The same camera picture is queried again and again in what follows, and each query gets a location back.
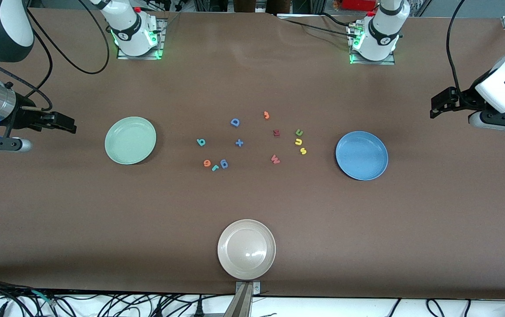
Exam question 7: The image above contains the mint green plate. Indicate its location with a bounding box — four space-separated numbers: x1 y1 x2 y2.
104 116 157 166

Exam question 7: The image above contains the blue plate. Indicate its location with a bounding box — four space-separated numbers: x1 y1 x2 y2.
335 131 389 181

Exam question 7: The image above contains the red box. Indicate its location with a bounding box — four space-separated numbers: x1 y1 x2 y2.
342 0 377 11

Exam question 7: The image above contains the beige plate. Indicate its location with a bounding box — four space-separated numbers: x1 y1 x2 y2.
217 219 276 280

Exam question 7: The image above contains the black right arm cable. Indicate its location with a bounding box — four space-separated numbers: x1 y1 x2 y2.
0 0 110 113

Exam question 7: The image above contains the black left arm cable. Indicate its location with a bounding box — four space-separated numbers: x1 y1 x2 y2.
446 0 468 96

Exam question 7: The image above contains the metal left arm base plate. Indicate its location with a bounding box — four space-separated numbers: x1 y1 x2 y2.
348 24 396 66

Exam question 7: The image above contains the black cable to arm base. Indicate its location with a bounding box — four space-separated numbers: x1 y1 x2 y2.
277 12 359 40

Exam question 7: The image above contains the teal cable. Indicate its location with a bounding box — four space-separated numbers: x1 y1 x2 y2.
31 289 56 307

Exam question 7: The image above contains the looped black cable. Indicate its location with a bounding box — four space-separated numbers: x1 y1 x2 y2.
427 299 446 317

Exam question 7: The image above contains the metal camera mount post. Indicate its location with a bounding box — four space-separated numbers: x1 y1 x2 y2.
224 281 261 317

